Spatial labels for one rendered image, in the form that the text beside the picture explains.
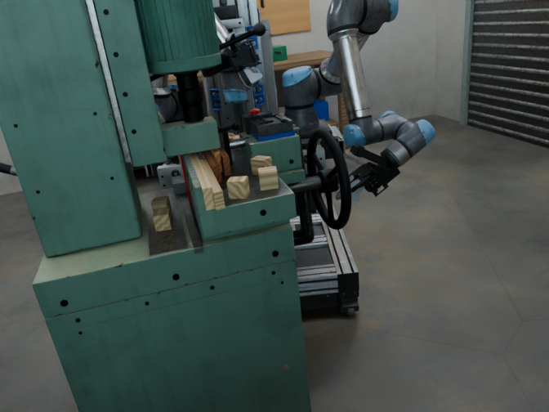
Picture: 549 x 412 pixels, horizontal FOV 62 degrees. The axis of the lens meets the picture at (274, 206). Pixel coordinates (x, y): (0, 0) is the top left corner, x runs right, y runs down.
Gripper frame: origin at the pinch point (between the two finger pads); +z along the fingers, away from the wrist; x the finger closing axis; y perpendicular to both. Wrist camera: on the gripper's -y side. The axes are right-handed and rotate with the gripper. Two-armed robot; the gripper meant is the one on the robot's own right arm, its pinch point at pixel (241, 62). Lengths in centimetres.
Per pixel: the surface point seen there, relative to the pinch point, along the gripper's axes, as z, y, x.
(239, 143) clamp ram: 9.7, -9.6, 17.8
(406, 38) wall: -321, 226, 81
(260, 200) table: 38.3, -13.0, 22.9
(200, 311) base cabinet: 34, -36, 45
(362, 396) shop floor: 15, -3, 117
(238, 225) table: 38, -19, 26
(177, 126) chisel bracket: 14.7, -22.6, 6.3
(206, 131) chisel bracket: 15.7, -16.7, 9.9
